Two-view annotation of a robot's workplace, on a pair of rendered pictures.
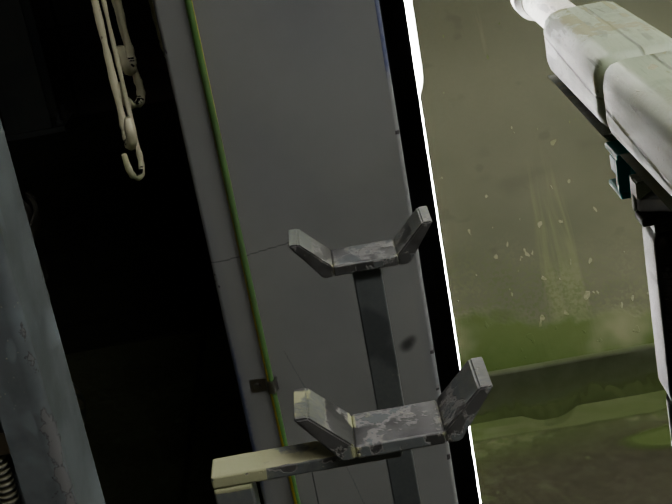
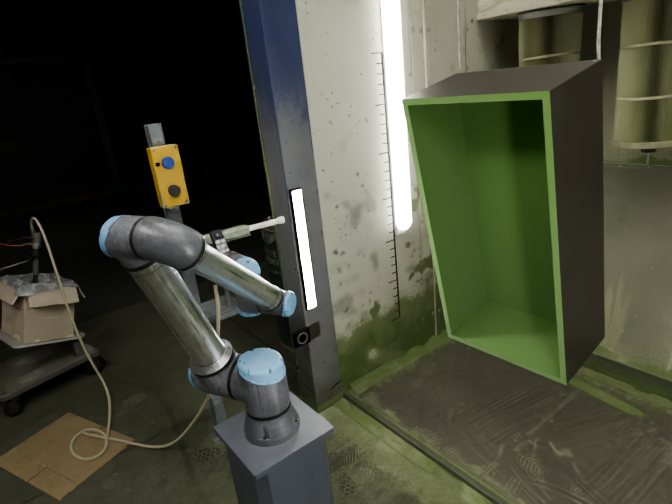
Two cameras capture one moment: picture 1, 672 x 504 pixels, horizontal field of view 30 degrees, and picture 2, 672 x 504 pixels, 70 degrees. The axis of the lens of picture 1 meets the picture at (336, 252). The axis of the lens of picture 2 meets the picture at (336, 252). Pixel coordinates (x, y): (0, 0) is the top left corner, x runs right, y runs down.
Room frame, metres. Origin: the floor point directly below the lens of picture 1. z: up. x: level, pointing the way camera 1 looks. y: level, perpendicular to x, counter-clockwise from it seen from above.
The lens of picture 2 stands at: (-0.14, -1.96, 1.72)
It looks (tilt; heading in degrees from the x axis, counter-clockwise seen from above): 19 degrees down; 53
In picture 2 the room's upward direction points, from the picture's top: 6 degrees counter-clockwise
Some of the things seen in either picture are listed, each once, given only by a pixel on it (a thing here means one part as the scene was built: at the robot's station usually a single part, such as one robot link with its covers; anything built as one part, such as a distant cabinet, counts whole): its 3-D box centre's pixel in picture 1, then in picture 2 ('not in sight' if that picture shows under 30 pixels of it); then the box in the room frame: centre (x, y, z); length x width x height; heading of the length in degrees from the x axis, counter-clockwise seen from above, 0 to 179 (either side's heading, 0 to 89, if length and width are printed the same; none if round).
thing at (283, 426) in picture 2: not in sight; (270, 414); (0.44, -0.71, 0.69); 0.19 x 0.19 x 0.10
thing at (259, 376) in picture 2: not in sight; (261, 380); (0.43, -0.70, 0.83); 0.17 x 0.15 x 0.18; 115
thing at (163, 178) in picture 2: not in sight; (168, 176); (0.55, 0.11, 1.42); 0.12 x 0.06 x 0.26; 179
